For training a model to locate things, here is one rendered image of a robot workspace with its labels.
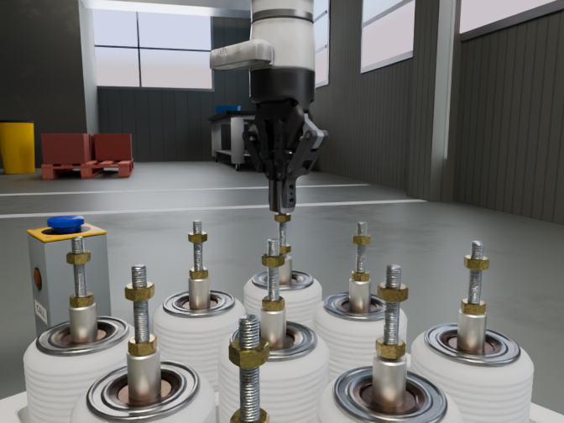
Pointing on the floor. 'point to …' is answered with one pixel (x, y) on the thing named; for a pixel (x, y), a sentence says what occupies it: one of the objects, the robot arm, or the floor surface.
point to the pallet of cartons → (86, 154)
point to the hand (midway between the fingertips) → (282, 195)
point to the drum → (17, 146)
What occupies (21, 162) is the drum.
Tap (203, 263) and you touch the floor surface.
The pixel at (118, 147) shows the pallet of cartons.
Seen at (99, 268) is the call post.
